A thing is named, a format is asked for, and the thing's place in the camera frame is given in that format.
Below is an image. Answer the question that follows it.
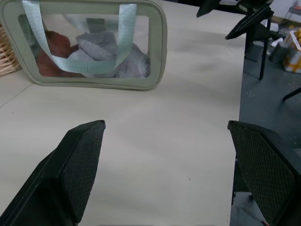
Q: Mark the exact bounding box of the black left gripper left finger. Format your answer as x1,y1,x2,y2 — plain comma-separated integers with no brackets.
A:
0,120,106,226

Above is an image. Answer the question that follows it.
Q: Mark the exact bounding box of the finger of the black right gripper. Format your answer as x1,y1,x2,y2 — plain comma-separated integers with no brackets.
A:
196,0,221,18
225,4,275,40

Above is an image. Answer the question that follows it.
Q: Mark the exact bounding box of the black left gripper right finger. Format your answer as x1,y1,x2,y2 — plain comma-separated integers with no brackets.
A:
227,120,301,226

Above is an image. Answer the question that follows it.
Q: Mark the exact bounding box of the clear green-trimmed pouch bag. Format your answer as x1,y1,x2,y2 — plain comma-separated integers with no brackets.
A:
0,0,168,91

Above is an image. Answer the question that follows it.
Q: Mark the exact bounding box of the black tripod stand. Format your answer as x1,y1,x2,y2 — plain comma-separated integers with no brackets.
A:
245,17,301,101

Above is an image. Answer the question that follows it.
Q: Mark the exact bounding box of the grey cylindrical container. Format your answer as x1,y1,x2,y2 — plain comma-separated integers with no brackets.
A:
269,41,289,64

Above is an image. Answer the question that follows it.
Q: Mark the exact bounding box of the yellow white box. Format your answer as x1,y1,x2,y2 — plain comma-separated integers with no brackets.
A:
283,30,301,73

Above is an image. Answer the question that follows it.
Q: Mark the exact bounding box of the grey rolled cloth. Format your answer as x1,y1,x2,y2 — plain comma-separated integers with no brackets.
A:
114,43,151,79
68,32,119,63

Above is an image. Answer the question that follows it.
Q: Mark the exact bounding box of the woven wicker basket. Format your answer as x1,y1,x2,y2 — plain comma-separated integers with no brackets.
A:
0,24,23,76

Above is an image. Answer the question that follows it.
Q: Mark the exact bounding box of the rust red rolled cloth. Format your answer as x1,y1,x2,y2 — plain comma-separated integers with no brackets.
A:
36,30,82,78

